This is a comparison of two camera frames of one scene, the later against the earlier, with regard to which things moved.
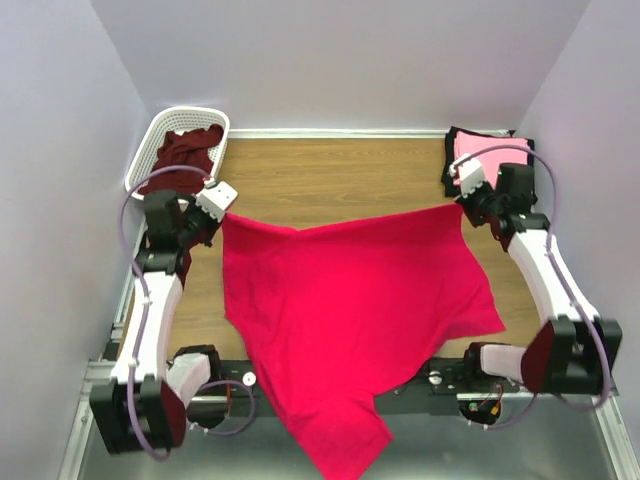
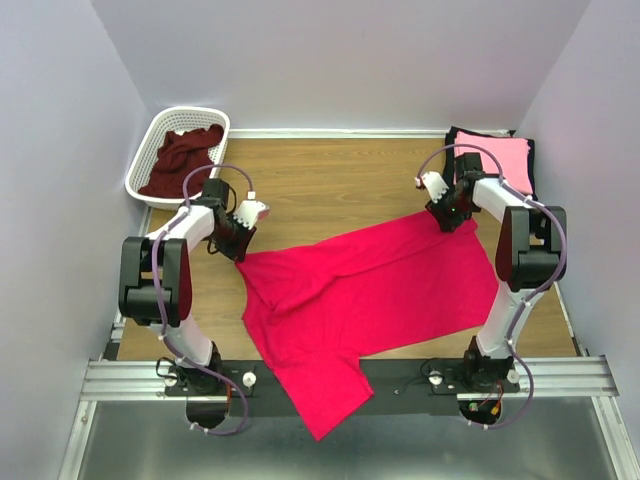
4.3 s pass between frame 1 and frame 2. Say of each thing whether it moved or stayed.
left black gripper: moved
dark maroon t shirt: stayed
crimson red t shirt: moved
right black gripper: moved
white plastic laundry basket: stayed
